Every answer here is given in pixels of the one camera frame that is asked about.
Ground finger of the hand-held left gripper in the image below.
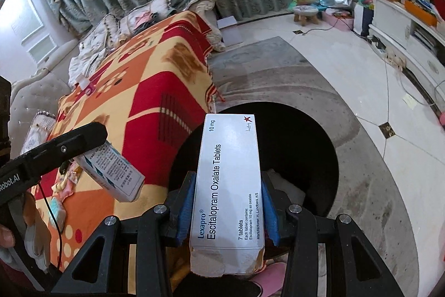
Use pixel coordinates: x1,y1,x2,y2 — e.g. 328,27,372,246
21,122,109,179

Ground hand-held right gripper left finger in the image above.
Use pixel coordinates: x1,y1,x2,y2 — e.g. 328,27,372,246
61,171,197,297

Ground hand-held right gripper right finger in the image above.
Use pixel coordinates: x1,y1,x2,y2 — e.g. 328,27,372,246
261,170,406,297

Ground blue white medicine box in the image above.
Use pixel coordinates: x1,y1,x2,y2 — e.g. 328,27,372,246
75,140,146,203

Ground black trash bin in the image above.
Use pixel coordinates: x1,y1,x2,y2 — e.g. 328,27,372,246
168,101,339,235

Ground person's left hand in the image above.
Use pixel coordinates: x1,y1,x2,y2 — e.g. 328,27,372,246
0,193,52,273

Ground silver striped floral pillow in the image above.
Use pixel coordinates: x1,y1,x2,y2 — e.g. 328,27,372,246
23,111,58,154

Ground pink yellow wrapper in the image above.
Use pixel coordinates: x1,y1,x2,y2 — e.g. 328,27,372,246
52,159,85,197

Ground light blue packet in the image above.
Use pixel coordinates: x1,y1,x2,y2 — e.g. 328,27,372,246
49,198,67,232

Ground white bottle with pink label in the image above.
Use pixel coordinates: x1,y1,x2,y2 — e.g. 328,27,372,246
77,74,96,95

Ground white silver crumpled cloth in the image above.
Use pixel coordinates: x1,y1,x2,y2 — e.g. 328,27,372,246
68,48,107,89

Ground red orange printed blanket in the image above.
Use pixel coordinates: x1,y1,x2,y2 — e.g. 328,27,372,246
31,10,226,284

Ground silver fringed pillow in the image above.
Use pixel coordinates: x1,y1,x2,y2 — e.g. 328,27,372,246
78,13,121,52

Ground grey rug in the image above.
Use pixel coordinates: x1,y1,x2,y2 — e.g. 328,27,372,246
208,36,421,297

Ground pink clothes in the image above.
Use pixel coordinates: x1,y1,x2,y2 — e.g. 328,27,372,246
134,12,157,28

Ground beige fringed pillow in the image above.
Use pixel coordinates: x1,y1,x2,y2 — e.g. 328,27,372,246
120,0,173,40

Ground white power strip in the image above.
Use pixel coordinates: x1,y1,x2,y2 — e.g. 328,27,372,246
382,51,408,70

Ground small wooden stool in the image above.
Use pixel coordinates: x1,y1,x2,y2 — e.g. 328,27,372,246
293,5,320,27

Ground pink box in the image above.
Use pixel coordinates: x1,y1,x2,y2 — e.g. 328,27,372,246
322,10,355,31

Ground dark blue white bag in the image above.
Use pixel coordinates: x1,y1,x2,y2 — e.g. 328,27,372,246
354,3,375,37

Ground white cabinet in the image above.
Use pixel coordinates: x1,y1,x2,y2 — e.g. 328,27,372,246
367,0,445,117

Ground black cable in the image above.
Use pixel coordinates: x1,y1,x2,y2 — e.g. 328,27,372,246
36,175,64,271

